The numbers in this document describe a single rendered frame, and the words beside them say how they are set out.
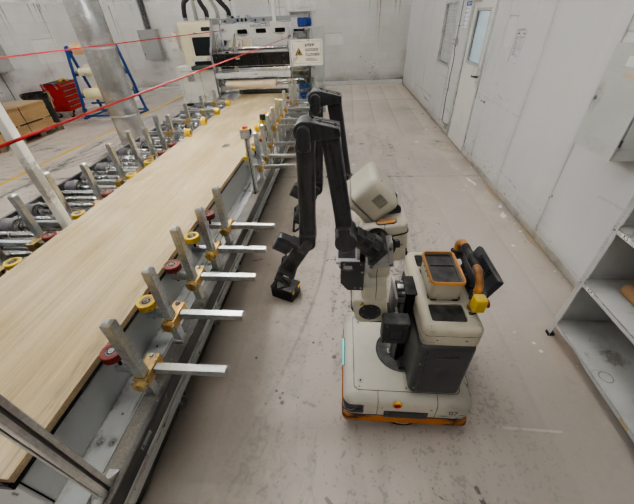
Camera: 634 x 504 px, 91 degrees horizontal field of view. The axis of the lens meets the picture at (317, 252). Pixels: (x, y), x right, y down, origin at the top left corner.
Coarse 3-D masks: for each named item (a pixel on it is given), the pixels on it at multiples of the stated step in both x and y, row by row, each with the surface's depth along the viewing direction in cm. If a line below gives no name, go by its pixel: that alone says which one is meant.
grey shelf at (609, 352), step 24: (624, 216) 160; (624, 240) 160; (600, 264) 182; (624, 264) 180; (576, 288) 192; (600, 288) 182; (576, 312) 206; (600, 312) 205; (624, 312) 167; (576, 336) 200; (600, 336) 200; (624, 336) 199; (600, 360) 186; (624, 360) 186; (600, 384) 175; (624, 384) 174; (624, 408) 164
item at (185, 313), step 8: (152, 312) 136; (160, 312) 136; (184, 312) 136; (192, 312) 135; (200, 312) 135; (208, 312) 135; (216, 312) 135; (224, 312) 135; (232, 312) 134; (240, 312) 134
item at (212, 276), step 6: (174, 276) 156; (180, 276) 156; (186, 276) 156; (204, 276) 155; (210, 276) 154; (216, 276) 154; (222, 276) 154; (228, 276) 154; (234, 276) 153; (240, 276) 153; (246, 276) 153; (252, 276) 153
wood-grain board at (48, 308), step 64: (128, 192) 223; (192, 192) 218; (64, 256) 163; (128, 256) 161; (0, 320) 129; (64, 320) 127; (128, 320) 129; (0, 384) 105; (64, 384) 104; (0, 448) 89
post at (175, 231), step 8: (176, 232) 134; (176, 240) 137; (184, 240) 140; (176, 248) 139; (184, 248) 140; (184, 256) 142; (184, 264) 145; (192, 264) 148; (192, 272) 148; (200, 288) 157; (200, 296) 158
